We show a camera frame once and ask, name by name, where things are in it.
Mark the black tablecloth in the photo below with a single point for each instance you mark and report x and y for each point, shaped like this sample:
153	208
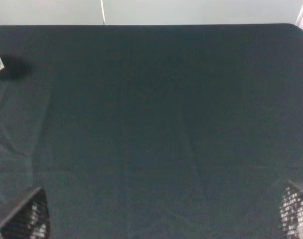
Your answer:
153	132

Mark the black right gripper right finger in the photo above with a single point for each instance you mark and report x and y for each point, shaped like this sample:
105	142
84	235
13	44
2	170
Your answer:
291	211

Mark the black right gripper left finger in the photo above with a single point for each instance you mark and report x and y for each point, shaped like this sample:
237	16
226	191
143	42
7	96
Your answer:
26	216

